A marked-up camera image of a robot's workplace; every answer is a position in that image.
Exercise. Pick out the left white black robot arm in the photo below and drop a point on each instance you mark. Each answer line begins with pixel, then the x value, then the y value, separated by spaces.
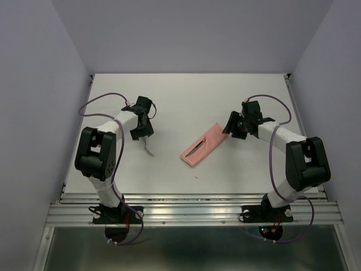
pixel 100 149

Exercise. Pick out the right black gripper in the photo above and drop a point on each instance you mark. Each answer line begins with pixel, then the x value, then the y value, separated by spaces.
pixel 233 117

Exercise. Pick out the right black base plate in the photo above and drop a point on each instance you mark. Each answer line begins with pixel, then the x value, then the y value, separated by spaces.
pixel 264 215

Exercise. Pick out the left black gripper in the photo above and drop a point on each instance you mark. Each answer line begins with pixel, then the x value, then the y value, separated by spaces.
pixel 148 131

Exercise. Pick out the aluminium rail frame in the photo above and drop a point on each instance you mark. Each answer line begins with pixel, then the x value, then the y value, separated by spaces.
pixel 191 214

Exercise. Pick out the pink handled knife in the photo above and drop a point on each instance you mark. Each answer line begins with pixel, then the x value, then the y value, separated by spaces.
pixel 194 149

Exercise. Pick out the pink handled fork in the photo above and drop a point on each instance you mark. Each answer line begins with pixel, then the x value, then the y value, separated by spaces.
pixel 146 147

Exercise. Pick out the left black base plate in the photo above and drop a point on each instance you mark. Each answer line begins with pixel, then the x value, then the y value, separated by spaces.
pixel 121 215

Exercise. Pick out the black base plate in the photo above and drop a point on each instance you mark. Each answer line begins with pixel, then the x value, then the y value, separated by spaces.
pixel 121 215
pixel 264 215

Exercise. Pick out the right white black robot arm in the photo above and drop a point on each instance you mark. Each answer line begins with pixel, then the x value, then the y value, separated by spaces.
pixel 306 162

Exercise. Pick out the pink cloth napkin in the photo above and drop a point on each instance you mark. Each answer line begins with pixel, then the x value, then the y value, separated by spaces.
pixel 213 138

